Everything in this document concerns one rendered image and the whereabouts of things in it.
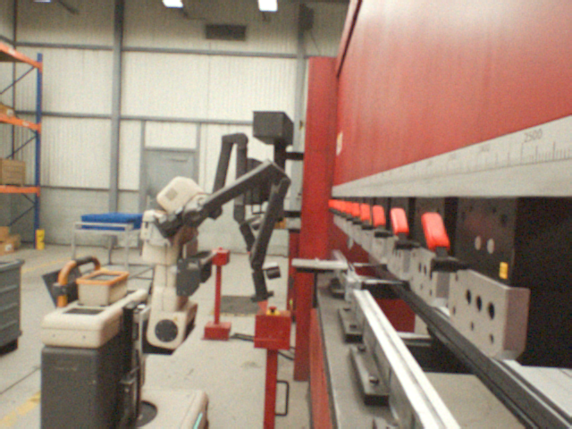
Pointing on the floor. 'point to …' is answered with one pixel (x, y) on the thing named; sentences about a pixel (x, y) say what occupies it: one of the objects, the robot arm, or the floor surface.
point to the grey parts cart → (111, 251)
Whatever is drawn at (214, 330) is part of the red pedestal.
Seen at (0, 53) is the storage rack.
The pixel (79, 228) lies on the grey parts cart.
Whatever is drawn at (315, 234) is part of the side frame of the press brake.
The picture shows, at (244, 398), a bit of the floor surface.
